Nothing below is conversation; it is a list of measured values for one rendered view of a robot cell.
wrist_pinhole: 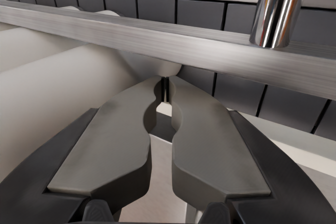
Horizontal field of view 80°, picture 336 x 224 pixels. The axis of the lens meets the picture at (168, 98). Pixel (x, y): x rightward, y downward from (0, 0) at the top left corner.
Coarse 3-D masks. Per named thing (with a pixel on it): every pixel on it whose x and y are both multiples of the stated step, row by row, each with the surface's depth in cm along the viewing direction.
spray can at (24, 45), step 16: (0, 32) 12; (16, 32) 12; (32, 32) 13; (0, 48) 11; (16, 48) 11; (32, 48) 12; (48, 48) 13; (64, 48) 13; (0, 64) 11; (16, 64) 11
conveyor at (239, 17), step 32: (32, 0) 24; (64, 0) 22; (96, 0) 19; (128, 0) 17; (160, 0) 16; (192, 0) 15; (320, 32) 12; (224, 96) 17; (256, 96) 16; (288, 96) 14; (320, 128) 14
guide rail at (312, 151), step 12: (156, 108) 17; (168, 108) 16; (228, 108) 15; (252, 120) 14; (264, 120) 14; (264, 132) 13; (276, 132) 13; (288, 132) 13; (300, 132) 13; (276, 144) 13; (288, 144) 12; (300, 144) 12; (312, 144) 12; (324, 144) 12; (300, 156) 12; (312, 156) 12; (324, 156) 12; (312, 168) 12; (324, 168) 12
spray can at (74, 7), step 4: (68, 8) 20; (72, 8) 20; (76, 8) 20; (80, 8) 20; (0, 24) 15; (4, 24) 15; (8, 24) 15; (12, 24) 16; (0, 28) 15; (4, 28) 15; (8, 28) 15; (12, 28) 15
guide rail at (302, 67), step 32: (0, 0) 14; (64, 32) 11; (96, 32) 10; (128, 32) 8; (160, 32) 8; (192, 32) 8; (224, 32) 8; (192, 64) 8; (224, 64) 7; (256, 64) 6; (288, 64) 6; (320, 64) 6; (320, 96) 6
